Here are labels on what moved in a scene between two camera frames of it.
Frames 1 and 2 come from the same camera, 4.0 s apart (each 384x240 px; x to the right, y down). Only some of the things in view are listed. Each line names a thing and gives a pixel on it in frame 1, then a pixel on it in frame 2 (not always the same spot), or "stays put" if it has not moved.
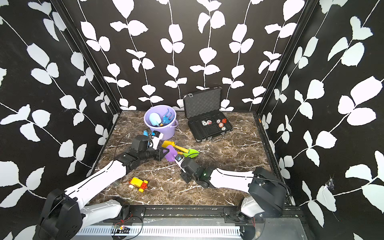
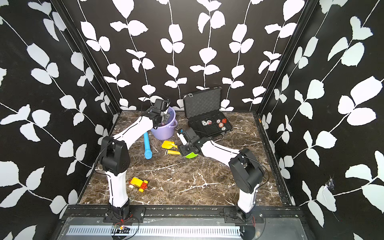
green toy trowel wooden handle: x=192 y=153 stays put
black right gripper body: x=187 y=178 to x=186 y=149
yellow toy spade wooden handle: x=167 y=143 stays put
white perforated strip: x=160 y=231 stays put
